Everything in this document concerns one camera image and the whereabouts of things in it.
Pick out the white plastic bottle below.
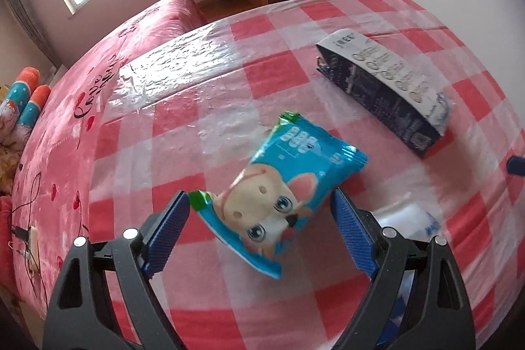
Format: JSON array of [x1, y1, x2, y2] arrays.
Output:
[[367, 201, 444, 338]]

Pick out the floral plush pillow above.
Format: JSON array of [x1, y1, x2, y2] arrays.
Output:
[[0, 83, 25, 195]]

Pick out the blue orange printed pillow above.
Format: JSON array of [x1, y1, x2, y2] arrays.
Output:
[[0, 66, 52, 141]]

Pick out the dark blue carton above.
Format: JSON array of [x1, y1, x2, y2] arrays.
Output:
[[315, 28, 452, 160]]

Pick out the red white checked tablecloth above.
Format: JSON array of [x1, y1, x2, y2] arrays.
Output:
[[88, 0, 521, 350]]

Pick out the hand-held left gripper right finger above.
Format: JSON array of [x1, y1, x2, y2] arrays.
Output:
[[330, 188, 476, 350]]

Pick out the pink heart printed blanket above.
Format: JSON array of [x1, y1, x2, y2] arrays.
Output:
[[10, 0, 208, 310]]

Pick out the white power strip with cable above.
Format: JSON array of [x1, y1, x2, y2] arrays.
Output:
[[12, 225, 39, 264]]

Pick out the blue cartoon snack packet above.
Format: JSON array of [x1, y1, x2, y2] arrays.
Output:
[[188, 111, 368, 280]]

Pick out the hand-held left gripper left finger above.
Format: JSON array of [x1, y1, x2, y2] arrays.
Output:
[[43, 190, 191, 350]]

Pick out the black cable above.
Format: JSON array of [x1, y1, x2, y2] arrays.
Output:
[[8, 159, 89, 293]]

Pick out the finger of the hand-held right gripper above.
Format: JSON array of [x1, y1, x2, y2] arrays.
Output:
[[505, 155, 525, 175]]

